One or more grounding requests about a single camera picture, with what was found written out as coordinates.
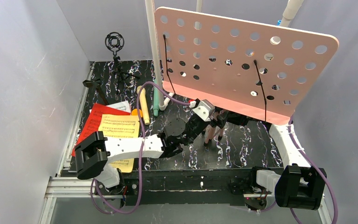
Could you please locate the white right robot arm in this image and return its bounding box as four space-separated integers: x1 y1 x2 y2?
228 123 327 210

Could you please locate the pink music stand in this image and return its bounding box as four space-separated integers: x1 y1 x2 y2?
155 7 339 125

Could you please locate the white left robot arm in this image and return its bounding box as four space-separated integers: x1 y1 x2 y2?
75 112 212 189

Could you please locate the white PVC pipe frame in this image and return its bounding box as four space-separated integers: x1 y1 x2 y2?
145 0 303 107

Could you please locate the red folder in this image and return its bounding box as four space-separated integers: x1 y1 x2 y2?
75 103 130 146

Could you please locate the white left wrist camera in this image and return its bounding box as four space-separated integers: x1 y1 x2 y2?
189 99 215 122

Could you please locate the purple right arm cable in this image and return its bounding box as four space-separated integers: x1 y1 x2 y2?
287 117 339 224

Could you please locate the orange tape measure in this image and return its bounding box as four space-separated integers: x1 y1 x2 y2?
131 109 142 116

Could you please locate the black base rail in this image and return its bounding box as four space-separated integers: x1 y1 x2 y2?
124 168 271 206

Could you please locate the yellow sheet music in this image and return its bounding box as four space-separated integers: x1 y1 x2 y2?
98 114 139 173

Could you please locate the black tripod shock mount stand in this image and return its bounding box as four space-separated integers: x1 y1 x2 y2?
104 32 140 96

